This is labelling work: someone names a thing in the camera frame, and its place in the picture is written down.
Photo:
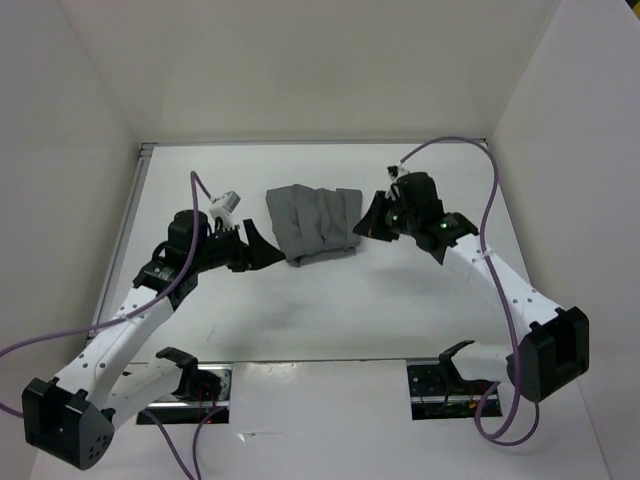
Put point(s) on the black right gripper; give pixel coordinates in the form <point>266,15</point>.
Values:
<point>370,224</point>

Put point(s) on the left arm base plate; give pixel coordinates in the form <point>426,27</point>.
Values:
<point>212,394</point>

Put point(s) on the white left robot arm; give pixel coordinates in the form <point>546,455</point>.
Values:
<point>74,416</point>

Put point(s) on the grey pleated skirt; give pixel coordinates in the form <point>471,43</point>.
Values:
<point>314,225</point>

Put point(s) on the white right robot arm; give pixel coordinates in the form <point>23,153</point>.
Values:
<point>549,346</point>

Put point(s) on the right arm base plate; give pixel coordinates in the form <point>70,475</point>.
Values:
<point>432,399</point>

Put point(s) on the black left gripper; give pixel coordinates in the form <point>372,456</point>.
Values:
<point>259,252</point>

